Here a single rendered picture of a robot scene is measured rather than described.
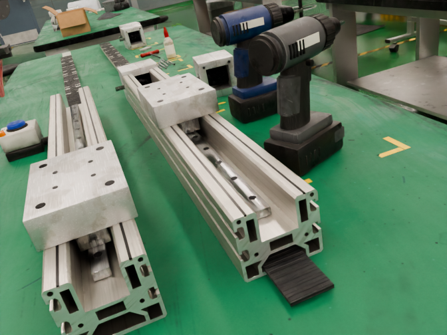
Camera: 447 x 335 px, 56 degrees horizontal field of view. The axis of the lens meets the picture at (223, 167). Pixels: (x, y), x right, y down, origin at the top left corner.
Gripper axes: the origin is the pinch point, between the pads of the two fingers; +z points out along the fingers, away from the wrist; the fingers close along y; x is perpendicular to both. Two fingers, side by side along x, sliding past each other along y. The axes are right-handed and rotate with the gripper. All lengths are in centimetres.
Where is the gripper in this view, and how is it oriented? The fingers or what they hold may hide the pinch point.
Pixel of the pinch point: (1, 92)
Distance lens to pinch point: 105.0
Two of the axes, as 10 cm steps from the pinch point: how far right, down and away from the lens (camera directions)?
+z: 1.9, 8.7, 4.5
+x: -3.3, -3.7, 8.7
